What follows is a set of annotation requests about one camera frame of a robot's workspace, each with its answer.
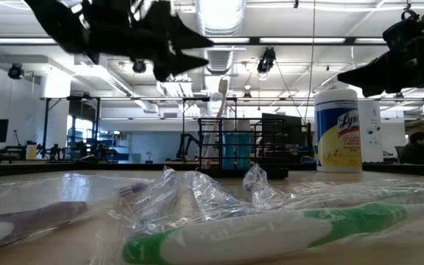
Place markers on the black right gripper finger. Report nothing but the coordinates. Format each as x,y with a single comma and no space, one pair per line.
377,86
370,71

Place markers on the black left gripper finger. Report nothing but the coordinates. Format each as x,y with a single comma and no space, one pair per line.
171,66
175,35

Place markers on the teal bottle with white cap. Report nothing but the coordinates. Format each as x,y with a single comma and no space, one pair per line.
244,151
229,151

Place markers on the green white toothbrush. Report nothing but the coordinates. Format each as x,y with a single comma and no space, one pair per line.
234,235

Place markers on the purple toothbrush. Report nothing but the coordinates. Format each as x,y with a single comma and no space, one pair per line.
42,217

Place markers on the background black robot arm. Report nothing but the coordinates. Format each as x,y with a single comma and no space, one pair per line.
183,145

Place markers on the white round column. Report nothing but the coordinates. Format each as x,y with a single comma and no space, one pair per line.
370,132

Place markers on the Lysol wipes canister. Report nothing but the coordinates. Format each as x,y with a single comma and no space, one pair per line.
337,147

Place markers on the seated person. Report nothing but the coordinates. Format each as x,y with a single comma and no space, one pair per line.
416,151

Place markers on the black crossbar with light strips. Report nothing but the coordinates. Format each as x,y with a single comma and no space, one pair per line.
254,40

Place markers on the background black monitor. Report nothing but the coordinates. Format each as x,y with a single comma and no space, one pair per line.
296,132

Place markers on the background robot workstation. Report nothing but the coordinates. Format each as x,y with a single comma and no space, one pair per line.
87,151

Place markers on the yellow container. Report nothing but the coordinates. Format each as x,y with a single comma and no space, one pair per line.
31,151

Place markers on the black hanging ceiling camera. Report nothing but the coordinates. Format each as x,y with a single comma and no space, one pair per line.
267,60
139,66
15,71

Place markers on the background black stand frame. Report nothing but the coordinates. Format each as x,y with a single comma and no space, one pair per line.
45,129
183,125

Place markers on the black aluminium rig frame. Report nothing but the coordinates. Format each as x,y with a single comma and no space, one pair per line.
87,167

